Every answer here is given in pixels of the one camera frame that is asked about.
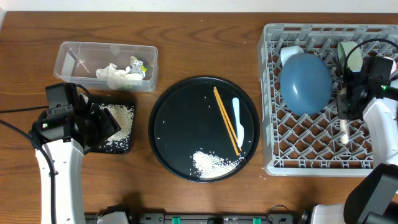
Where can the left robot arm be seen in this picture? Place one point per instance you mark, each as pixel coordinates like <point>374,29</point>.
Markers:
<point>60,164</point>

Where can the round black serving tray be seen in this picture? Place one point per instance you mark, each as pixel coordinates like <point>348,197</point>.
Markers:
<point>186,119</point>

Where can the light blue plastic knife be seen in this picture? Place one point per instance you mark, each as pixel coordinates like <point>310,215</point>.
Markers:
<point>239,126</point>

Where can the clear plastic waste bin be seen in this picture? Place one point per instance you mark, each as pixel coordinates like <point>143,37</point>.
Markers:
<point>77,62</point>

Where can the rice pile on rectangular tray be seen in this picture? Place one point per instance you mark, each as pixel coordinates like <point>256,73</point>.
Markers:
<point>124,116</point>

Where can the wooden chopstick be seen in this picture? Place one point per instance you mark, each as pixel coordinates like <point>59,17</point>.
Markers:
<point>223,114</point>
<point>232,130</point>

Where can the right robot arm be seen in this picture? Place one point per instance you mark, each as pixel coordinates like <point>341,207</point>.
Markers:
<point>371,201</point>

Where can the light blue small bowl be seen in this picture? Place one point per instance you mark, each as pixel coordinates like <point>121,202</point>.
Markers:
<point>287,52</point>

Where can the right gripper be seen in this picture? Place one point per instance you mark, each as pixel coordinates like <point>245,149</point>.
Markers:
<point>343,109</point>

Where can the pink cup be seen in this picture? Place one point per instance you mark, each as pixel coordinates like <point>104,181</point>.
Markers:
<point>394,65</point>

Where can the foil snack wrapper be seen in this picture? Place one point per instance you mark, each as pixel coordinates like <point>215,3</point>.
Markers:
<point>137,67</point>

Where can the white plastic spoon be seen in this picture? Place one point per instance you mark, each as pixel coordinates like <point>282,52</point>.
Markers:
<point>344,138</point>

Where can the black rectangular tray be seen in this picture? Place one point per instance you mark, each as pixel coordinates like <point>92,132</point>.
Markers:
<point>112,100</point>

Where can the grey dishwasher rack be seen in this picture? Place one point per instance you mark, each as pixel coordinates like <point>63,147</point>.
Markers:
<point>309,145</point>

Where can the white napkin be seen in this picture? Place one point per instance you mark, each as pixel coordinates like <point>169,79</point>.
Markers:
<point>116,78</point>

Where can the rice pile on round tray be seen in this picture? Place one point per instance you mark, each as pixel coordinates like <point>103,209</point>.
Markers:
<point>210,166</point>

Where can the dark blue bowl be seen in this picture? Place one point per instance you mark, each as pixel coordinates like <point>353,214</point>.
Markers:
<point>305,84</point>

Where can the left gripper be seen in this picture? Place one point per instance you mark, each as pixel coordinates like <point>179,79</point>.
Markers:
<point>111,126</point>

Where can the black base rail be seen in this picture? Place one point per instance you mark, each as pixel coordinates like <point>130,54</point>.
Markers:
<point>122,214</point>

